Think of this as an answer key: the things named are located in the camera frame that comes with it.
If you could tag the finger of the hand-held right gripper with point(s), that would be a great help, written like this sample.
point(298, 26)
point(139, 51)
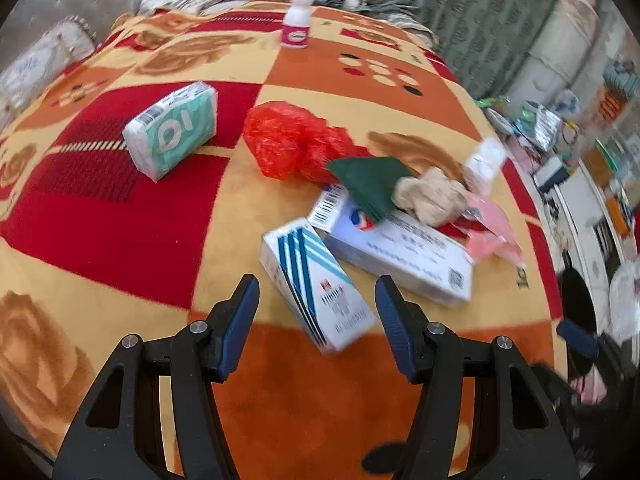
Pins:
point(575, 337)

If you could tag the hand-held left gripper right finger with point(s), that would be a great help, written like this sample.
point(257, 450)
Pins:
point(395, 330)

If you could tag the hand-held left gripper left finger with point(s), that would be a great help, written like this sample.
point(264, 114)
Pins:
point(237, 330)

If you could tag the black trash bin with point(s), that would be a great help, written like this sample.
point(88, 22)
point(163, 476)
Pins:
point(580, 300)

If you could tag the large white medicine box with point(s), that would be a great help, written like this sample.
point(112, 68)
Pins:
point(410, 260)

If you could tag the white box blue stripes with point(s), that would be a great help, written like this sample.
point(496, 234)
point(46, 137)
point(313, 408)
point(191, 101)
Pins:
point(310, 285)

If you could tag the pink torn wrapper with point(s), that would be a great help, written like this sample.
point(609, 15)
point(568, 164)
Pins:
point(492, 250)

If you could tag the beige stocking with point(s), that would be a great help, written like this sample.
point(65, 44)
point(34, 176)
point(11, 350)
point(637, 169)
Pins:
point(430, 197)

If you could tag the small white barcode box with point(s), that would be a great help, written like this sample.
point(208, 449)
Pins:
point(327, 207)

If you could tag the pink plastic packet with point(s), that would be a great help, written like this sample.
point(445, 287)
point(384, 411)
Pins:
point(492, 217)

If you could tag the dark green scouring pad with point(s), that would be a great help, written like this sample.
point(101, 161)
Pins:
point(370, 185)

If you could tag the red plastic bag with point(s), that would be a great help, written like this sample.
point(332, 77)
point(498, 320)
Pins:
point(285, 140)

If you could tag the green tissue pack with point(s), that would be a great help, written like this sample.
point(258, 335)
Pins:
point(170, 130)

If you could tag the white tv cabinet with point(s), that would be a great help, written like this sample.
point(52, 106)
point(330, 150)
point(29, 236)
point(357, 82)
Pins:
point(590, 220)

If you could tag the printed rose blanket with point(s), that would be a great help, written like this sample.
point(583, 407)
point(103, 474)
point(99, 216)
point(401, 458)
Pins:
point(125, 240)

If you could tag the brown paper bag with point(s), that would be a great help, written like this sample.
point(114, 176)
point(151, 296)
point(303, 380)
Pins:
point(595, 160)

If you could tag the silver foil bag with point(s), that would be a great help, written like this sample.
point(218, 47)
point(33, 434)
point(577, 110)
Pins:
point(546, 127)

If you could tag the small wooden stool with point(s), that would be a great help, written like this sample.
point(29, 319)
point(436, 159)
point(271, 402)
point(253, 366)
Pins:
point(500, 121)

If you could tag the white plastic bag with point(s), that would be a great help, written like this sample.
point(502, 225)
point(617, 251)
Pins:
point(566, 105)

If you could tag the small red hanging decoration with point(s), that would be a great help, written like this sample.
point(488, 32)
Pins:
point(609, 105)

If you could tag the striped tote bag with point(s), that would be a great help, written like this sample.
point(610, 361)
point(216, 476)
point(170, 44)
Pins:
point(622, 80)

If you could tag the white pill bottle pink label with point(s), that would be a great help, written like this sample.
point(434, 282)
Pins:
point(296, 25)

